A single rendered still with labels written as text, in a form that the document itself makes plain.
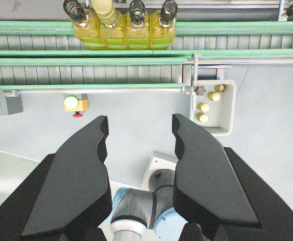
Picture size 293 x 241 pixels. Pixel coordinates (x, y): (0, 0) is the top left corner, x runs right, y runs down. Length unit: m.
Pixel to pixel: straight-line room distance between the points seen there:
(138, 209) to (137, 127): 0.33
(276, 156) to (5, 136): 1.26
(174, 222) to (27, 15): 0.80
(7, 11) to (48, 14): 0.12
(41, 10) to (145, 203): 0.70
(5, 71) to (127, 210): 0.60
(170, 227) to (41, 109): 0.68
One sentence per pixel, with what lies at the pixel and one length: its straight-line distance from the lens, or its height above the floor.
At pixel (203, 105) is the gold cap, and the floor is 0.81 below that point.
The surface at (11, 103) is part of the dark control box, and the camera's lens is 0.82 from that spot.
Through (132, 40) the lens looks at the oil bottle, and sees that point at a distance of 0.43.
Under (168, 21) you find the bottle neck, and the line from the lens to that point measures 0.37.
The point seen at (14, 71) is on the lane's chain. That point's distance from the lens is 0.72.
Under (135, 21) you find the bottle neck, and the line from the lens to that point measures 0.36.
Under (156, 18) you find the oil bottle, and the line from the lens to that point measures 0.40.
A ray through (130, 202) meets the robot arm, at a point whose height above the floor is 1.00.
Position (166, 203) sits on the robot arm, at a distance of 0.61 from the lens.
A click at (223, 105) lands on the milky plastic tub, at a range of 0.77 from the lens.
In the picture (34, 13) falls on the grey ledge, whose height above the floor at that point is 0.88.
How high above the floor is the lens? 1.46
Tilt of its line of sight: 79 degrees down
